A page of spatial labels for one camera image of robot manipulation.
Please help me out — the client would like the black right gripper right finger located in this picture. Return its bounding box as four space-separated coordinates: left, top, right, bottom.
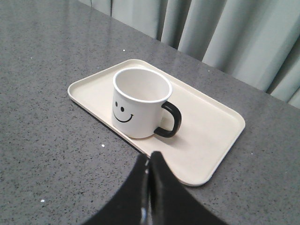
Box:
150 151 225 225

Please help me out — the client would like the cream rectangular plastic tray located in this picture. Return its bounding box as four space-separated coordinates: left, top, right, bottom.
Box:
67 59 245 187

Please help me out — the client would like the white smiley mug black handle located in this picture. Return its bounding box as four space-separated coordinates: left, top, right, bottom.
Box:
112 67 182 139

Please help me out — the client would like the pale green pleated curtain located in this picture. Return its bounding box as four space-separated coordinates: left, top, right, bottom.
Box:
85 0 300 107

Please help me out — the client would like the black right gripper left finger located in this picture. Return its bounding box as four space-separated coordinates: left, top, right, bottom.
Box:
84 154 150 225

